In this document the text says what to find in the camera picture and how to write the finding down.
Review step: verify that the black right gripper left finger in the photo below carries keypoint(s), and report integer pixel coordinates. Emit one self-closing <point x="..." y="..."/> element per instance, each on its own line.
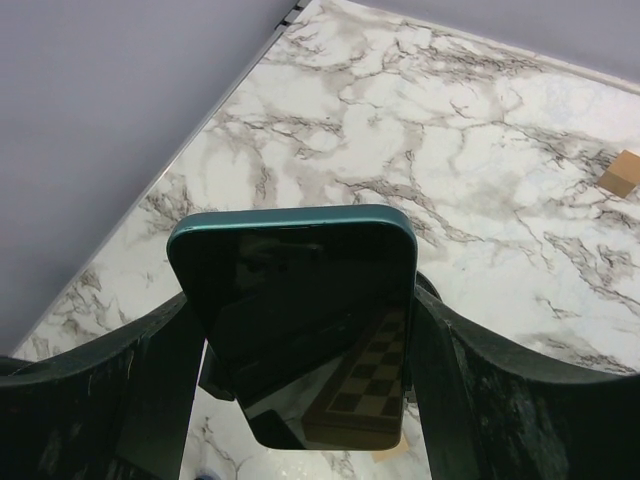
<point x="116" y="407"/>

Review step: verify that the light wooden block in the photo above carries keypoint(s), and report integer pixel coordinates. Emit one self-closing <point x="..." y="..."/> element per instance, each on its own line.
<point x="385" y="455"/>

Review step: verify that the black phone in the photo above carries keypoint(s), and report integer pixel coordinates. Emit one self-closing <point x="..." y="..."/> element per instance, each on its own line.
<point x="308" y="311"/>

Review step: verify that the brown wooden cube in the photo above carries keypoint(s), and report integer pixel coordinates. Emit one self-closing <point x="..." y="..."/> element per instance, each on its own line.
<point x="622" y="176"/>

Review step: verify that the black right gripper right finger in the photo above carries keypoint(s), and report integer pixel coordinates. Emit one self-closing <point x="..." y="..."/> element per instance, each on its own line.
<point x="493" y="409"/>

